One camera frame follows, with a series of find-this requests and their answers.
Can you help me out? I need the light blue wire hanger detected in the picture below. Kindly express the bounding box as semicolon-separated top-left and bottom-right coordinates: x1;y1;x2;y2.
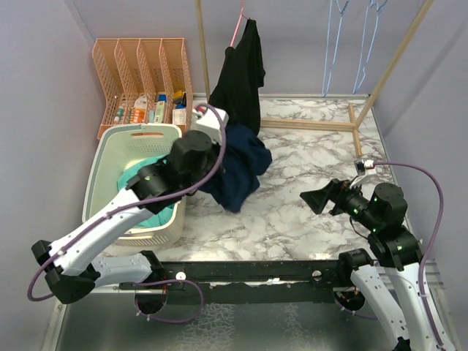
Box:
352;0;388;94

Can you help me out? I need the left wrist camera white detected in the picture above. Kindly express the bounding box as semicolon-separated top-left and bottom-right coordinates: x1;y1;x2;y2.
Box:
191;106;229;145

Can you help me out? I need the purple cable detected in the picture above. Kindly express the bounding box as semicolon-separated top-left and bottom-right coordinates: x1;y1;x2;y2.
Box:
372;160;447;348
27;103;227;303

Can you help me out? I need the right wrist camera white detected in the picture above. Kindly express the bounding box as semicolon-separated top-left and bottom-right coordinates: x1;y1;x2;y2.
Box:
350;159;377;189

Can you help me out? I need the teal t shirt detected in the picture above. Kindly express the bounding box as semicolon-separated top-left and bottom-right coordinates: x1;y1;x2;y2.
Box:
117;156;178;228

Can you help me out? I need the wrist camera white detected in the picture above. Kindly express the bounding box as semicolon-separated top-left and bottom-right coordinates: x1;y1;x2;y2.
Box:
350;159;377;189
191;106;229;145

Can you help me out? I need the pink hanger under black shirt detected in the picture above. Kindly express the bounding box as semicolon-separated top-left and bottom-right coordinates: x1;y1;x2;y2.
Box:
229;0;251;48

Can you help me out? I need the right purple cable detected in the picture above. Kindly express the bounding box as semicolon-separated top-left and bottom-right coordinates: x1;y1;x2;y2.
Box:
372;160;447;348

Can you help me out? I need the navy blue t shirt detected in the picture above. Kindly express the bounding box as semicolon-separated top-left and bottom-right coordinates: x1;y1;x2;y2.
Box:
200;124;273;214

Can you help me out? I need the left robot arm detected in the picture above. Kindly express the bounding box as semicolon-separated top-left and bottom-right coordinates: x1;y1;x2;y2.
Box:
31;130;225;304

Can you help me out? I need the black t shirt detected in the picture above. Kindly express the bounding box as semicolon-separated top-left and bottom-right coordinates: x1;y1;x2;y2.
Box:
208;19;265;135

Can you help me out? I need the cream plastic laundry basket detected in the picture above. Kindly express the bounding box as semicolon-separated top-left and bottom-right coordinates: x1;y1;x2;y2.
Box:
82;124;186;247

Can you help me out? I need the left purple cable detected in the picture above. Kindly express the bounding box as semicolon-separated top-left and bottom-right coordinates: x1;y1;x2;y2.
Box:
27;103;227;303

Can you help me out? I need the orange plastic file organizer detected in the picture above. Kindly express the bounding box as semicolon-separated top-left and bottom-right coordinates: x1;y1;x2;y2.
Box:
92;37;193;138

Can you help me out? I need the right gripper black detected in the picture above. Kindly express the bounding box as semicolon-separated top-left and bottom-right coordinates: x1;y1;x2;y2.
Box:
301;175;381;230

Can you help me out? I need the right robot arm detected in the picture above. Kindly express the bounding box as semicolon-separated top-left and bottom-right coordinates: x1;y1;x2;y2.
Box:
300;179;456;350

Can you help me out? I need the wooden clothes rack frame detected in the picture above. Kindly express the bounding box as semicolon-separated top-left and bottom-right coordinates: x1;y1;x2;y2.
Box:
195;0;436;159

